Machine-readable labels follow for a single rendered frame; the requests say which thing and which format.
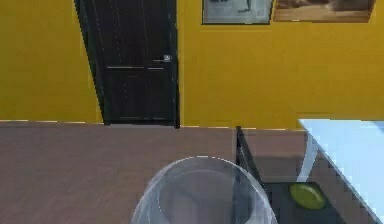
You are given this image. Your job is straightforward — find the black room door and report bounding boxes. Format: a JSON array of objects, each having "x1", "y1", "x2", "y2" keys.
[{"x1": 73, "y1": 0, "x2": 181, "y2": 129}]

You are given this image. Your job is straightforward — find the clear glass bin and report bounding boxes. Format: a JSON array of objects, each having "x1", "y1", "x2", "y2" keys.
[{"x1": 130, "y1": 155, "x2": 279, "y2": 224}]

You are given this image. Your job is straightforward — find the grey framed picture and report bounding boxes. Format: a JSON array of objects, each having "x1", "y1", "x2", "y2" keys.
[{"x1": 201, "y1": 0, "x2": 274, "y2": 26}]

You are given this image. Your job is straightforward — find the green round cushion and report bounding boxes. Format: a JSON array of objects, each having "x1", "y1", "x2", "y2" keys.
[{"x1": 288, "y1": 182, "x2": 327, "y2": 211}]

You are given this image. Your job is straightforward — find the brown framed picture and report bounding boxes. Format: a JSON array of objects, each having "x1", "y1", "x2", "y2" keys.
[{"x1": 273, "y1": 0, "x2": 377, "y2": 24}]

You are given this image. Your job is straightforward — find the white table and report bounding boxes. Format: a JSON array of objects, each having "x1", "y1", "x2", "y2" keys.
[{"x1": 295, "y1": 118, "x2": 384, "y2": 224}]

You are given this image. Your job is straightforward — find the silver door handle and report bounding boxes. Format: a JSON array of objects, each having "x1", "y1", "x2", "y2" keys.
[{"x1": 152, "y1": 54, "x2": 173, "y2": 64}]

